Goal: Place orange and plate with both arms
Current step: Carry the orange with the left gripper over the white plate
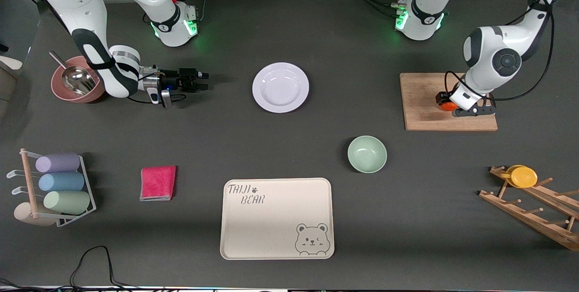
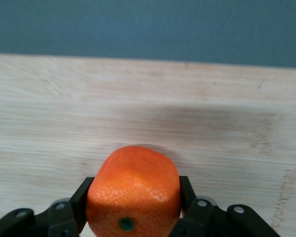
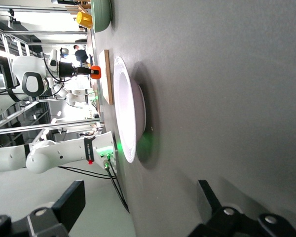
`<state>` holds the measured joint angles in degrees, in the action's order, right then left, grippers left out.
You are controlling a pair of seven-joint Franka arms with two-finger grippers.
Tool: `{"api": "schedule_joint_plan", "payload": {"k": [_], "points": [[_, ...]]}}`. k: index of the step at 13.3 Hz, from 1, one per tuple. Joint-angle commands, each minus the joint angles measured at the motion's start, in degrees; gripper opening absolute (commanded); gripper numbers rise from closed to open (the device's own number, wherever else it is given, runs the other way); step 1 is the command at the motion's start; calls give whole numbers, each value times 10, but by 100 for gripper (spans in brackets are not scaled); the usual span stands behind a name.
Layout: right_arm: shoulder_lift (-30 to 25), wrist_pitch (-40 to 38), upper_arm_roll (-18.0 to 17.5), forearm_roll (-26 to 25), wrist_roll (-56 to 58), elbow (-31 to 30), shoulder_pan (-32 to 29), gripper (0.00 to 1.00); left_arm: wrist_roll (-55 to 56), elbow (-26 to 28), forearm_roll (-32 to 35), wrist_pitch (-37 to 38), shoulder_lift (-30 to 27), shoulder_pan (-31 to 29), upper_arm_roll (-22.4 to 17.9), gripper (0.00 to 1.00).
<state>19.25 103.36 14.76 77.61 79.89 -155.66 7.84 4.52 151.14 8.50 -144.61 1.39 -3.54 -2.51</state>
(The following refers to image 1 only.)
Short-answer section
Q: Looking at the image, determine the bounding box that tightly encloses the white round plate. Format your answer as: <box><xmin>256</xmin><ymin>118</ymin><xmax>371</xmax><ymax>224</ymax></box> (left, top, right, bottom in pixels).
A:
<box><xmin>252</xmin><ymin>62</ymin><xmax>310</xmax><ymax>113</ymax></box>

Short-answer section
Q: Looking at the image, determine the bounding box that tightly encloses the blue cup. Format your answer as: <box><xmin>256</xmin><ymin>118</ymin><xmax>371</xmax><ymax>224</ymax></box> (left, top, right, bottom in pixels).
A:
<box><xmin>38</xmin><ymin>172</ymin><xmax>85</xmax><ymax>192</ymax></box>

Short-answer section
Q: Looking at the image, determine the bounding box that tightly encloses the pink folded cloth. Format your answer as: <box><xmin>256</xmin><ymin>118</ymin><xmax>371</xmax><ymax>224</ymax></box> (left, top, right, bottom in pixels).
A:
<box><xmin>140</xmin><ymin>166</ymin><xmax>177</xmax><ymax>201</ymax></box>

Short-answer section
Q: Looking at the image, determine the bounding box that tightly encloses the white wire cup rack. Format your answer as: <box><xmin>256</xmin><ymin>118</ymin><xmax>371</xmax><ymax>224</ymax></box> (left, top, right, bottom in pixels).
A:
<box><xmin>6</xmin><ymin>154</ymin><xmax>97</xmax><ymax>228</ymax></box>

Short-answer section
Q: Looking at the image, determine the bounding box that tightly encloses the metal scoop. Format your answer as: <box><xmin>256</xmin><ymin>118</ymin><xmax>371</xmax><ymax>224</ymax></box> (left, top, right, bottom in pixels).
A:
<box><xmin>49</xmin><ymin>51</ymin><xmax>98</xmax><ymax>96</ymax></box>

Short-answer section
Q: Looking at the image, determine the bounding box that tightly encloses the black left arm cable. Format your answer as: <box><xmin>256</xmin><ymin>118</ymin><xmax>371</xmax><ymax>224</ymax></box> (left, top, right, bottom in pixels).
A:
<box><xmin>445</xmin><ymin>0</ymin><xmax>558</xmax><ymax>103</ymax></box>

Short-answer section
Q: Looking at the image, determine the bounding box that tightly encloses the wooden peg drying rack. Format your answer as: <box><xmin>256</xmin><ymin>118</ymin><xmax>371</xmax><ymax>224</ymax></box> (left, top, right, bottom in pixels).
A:
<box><xmin>479</xmin><ymin>166</ymin><xmax>579</xmax><ymax>251</ymax></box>

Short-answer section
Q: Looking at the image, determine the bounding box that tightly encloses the yellow cup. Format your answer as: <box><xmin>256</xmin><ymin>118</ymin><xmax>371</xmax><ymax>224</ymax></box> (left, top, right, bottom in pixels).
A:
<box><xmin>500</xmin><ymin>165</ymin><xmax>538</xmax><ymax>188</ymax></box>

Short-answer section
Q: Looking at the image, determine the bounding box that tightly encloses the wooden rod of cup rack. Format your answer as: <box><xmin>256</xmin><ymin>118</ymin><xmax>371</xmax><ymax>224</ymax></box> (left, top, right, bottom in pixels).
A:
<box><xmin>20</xmin><ymin>148</ymin><xmax>40</xmax><ymax>219</ymax></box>

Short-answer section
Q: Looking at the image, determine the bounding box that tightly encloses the beige bear print tray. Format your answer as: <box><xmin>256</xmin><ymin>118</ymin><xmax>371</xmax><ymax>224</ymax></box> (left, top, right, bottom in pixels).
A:
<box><xmin>220</xmin><ymin>178</ymin><xmax>335</xmax><ymax>260</ymax></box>

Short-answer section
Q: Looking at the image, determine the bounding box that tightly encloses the purple cup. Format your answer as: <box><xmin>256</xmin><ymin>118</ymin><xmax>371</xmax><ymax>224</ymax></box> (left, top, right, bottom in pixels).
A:
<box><xmin>35</xmin><ymin>153</ymin><xmax>81</xmax><ymax>173</ymax></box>

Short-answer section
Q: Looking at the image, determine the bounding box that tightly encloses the wooden cutting board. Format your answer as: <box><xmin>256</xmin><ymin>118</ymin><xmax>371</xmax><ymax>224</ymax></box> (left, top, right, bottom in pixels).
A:
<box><xmin>399</xmin><ymin>73</ymin><xmax>498</xmax><ymax>132</ymax></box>

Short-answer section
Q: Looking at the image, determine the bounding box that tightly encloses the beige cup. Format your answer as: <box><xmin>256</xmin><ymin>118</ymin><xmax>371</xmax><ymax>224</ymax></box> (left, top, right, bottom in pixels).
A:
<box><xmin>14</xmin><ymin>202</ymin><xmax>57</xmax><ymax>227</ymax></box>

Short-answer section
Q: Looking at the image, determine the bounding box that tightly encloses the black cable on table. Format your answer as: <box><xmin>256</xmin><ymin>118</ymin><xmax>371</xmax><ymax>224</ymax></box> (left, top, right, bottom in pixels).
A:
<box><xmin>68</xmin><ymin>245</ymin><xmax>136</xmax><ymax>289</ymax></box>

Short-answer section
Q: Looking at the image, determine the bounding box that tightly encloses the pink bowl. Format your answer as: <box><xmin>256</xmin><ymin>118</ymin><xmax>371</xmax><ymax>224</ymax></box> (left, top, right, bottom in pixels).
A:
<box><xmin>51</xmin><ymin>56</ymin><xmax>107</xmax><ymax>104</ymax></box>

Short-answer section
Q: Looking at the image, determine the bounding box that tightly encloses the green cup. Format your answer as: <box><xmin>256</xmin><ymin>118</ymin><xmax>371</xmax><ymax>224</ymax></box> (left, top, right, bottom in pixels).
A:
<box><xmin>43</xmin><ymin>191</ymin><xmax>91</xmax><ymax>215</ymax></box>

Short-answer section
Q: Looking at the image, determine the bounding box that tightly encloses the light green bowl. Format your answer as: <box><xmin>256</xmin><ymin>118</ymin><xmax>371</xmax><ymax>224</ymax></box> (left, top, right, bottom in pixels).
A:
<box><xmin>347</xmin><ymin>136</ymin><xmax>388</xmax><ymax>174</ymax></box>

